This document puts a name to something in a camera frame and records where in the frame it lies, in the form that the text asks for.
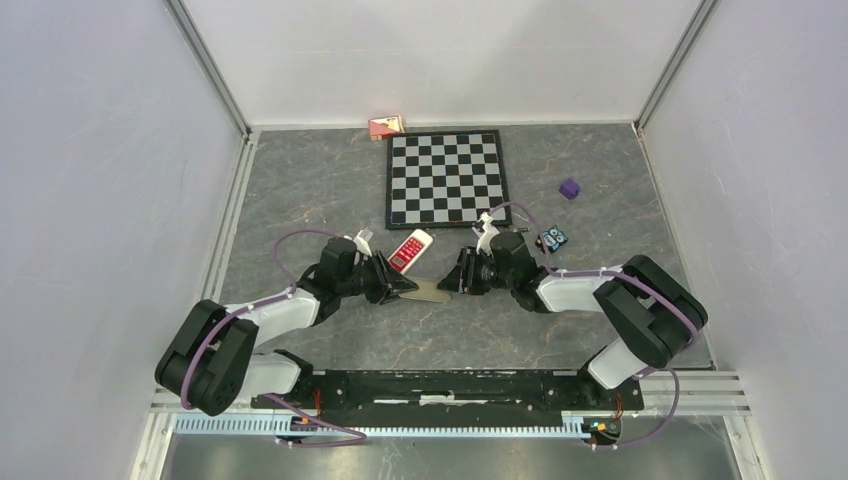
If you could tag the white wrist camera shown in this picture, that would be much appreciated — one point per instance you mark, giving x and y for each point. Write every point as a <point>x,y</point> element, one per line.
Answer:
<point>361,241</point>
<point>485,232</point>

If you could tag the red orange small box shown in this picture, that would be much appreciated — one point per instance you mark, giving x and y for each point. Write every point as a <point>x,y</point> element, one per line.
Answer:
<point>385,127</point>

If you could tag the black white chessboard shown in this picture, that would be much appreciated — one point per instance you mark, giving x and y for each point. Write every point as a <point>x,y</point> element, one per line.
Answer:
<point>443,179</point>

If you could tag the beige remote control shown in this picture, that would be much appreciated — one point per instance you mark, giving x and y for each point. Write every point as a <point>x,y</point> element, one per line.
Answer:
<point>427,291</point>

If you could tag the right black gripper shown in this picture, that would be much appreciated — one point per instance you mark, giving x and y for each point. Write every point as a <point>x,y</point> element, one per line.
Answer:
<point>462,276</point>

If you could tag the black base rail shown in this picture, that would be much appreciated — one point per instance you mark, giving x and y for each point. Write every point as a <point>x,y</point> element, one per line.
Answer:
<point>453,398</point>

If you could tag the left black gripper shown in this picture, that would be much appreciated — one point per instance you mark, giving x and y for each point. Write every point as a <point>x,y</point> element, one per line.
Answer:
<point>385,275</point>

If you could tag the blue owl toy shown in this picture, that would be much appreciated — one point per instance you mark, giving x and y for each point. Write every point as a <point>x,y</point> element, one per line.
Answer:
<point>551,239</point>

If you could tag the red white remote control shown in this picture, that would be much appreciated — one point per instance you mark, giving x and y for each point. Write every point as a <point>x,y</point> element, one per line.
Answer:
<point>410,251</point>

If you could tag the purple cube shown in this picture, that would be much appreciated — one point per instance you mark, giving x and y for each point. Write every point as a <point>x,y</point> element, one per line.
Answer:
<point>569,188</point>

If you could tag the white slotted cable duct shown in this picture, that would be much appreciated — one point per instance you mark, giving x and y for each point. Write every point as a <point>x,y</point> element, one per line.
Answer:
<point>285,424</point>

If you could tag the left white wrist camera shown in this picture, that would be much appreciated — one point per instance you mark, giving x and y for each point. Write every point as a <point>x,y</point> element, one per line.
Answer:
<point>361,241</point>

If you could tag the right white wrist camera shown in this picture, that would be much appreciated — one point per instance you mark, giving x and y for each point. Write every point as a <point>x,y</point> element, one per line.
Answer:
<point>485,232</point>

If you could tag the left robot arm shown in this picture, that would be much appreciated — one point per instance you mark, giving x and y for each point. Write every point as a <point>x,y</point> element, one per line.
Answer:
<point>212,360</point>

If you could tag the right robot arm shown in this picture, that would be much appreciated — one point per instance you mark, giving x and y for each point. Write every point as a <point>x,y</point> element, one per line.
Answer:
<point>653,315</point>

